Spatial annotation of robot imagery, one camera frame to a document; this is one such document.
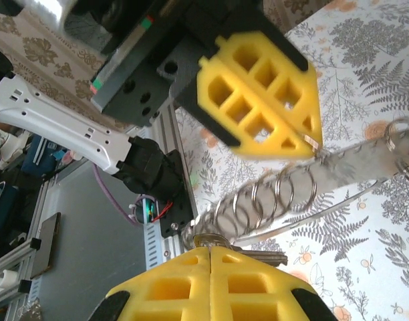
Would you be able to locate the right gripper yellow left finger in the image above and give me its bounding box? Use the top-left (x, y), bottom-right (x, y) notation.
top-left (90, 246), bottom-right (212, 321)

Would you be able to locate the aluminium frame bar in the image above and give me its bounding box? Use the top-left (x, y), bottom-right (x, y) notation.
top-left (0, 233), bottom-right (47, 321)

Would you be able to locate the short purple base cable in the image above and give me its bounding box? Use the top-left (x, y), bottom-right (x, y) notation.
top-left (92, 163), bottom-right (142, 229)

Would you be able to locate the white slotted cable duct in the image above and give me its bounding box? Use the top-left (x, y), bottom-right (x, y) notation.
top-left (142, 219), bottom-right (166, 272)

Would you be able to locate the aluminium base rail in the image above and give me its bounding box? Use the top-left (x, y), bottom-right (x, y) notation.
top-left (150, 102), bottom-right (200, 268)

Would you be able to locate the blue bag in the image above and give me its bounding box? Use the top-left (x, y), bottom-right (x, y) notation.
top-left (19, 132), bottom-right (67, 175)

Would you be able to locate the black smartphone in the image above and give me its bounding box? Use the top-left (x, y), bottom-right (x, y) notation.
top-left (29, 211), bottom-right (62, 279)

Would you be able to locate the small green circuit board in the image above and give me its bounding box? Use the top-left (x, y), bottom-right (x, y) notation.
top-left (136, 198), bottom-right (159, 224)

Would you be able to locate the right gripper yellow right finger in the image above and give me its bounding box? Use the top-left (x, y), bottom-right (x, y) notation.
top-left (209, 245), bottom-right (339, 321)

